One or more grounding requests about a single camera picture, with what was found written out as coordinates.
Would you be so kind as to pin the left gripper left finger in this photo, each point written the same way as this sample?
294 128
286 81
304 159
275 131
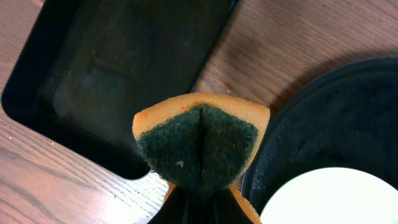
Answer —
179 208

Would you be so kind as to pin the yellow green scrub sponge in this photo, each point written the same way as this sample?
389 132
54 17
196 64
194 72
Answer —
202 142

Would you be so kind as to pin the black round tray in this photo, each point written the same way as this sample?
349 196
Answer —
345 118

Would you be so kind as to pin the black rectangular tray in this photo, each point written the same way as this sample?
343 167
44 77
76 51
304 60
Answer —
89 66

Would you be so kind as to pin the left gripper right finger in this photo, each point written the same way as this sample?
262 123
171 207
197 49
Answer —
222 208

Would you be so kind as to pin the mint green plate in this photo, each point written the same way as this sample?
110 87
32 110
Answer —
333 195

